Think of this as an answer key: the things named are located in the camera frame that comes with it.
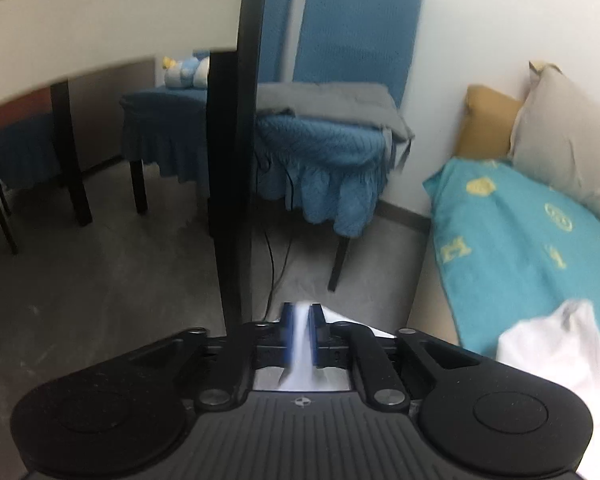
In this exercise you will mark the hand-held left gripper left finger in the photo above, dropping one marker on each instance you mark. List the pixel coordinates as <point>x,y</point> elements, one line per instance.
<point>290,335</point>

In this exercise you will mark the tan pillow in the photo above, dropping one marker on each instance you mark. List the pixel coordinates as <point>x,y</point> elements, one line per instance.
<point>485,120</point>

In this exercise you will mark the grey pillow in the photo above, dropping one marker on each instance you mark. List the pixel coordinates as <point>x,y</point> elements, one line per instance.
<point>565,135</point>

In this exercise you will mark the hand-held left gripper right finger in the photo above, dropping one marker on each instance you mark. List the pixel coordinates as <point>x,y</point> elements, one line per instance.
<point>316,335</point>

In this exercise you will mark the blue covered chair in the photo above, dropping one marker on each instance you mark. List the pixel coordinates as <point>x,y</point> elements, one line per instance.
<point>20,155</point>
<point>160,125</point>
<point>355,25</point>

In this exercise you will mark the blue and white plush toy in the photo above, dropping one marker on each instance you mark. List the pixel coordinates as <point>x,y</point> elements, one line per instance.
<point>185,74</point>

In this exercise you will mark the grey folded cloth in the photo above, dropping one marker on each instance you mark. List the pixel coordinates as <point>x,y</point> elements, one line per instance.
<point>325,102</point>

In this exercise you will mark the white table with black legs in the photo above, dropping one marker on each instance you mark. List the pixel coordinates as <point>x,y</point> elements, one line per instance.
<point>105,15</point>

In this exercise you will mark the teal patterned bed sheet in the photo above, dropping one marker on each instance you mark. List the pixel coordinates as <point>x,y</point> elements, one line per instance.
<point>510,240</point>

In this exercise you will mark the white shirt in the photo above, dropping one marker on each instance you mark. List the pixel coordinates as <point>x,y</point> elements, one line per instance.
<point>555,355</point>

